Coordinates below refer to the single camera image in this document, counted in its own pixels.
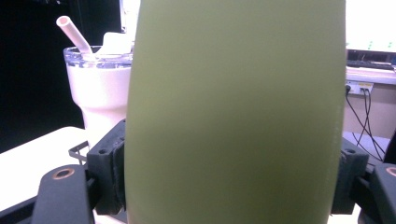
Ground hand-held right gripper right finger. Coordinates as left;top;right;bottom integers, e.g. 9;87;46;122
331;137;370;216

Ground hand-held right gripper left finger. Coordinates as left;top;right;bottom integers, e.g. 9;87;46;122
86;119;127;217

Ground black wire basket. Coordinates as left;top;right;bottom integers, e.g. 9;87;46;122
67;140;91;166

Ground white tumbler with straw lid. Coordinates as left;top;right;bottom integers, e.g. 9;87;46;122
55;15;135;147

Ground green bottle with white cap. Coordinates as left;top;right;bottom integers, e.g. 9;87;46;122
123;0;348;224

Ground beige desk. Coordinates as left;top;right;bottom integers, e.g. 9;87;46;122
342;65;396;140

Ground white power strip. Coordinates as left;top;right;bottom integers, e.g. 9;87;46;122
345;79;375;96

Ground black keyboard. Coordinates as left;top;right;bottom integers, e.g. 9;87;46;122
346;59;396;72

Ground black curtain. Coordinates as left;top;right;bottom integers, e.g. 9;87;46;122
0;0;123;154

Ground computer monitor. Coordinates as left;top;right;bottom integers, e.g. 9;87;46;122
345;0;396;54

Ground black power cable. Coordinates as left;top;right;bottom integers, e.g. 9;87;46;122
355;88;374;148
345;86;388;162

